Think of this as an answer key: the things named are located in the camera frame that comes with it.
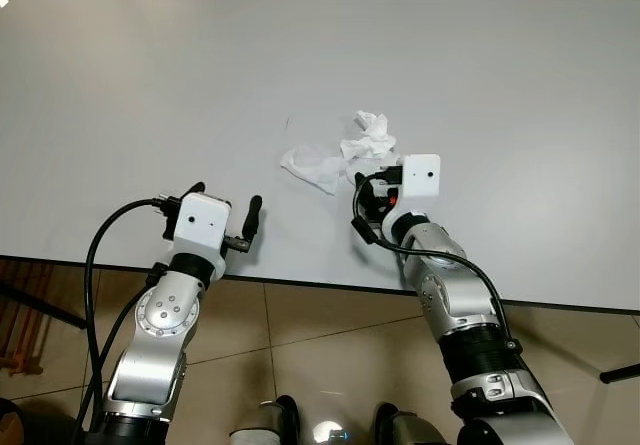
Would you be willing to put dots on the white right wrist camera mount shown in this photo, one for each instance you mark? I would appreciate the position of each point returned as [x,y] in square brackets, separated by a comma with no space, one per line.
[420,175]

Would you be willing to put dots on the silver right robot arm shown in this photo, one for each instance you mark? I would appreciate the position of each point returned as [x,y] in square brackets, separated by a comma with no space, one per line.
[450,295]

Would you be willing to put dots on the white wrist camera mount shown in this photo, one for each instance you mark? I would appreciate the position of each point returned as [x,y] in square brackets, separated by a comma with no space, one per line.
[420,175]
[200,220]

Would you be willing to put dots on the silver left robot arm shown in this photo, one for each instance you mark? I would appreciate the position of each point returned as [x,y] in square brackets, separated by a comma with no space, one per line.
[160,310]

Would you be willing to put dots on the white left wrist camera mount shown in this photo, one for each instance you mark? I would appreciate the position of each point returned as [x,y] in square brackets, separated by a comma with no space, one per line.
[200,220]

